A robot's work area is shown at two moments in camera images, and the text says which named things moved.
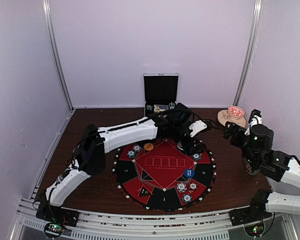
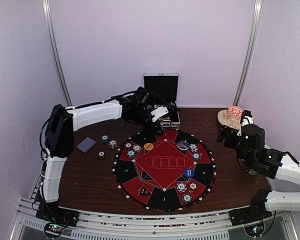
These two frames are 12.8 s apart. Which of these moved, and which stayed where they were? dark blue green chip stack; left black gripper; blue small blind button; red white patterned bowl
Moved: dark blue green chip stack; left black gripper
Stayed: red white patterned bowl; blue small blind button
